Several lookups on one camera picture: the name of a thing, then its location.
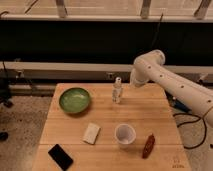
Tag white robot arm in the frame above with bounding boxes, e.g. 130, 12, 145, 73
130, 50, 213, 127

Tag clear plastic bottle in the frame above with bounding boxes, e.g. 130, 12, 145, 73
112, 77, 123, 104

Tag green ceramic bowl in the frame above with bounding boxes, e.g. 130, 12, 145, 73
59, 87, 91, 114

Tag white sponge block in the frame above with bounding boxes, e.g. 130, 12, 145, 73
83, 123, 101, 144

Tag blue box on floor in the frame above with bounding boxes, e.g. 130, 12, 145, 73
172, 97, 190, 112

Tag reddish brown oblong object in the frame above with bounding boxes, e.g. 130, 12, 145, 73
142, 134, 155, 159

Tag black smartphone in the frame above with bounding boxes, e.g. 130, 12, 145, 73
48, 144, 73, 171

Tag black chair base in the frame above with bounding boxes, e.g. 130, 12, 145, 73
0, 78, 15, 142

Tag black floor cables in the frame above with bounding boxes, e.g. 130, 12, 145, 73
173, 111, 213, 150

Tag black hanging cable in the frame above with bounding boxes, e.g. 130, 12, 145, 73
146, 13, 165, 58

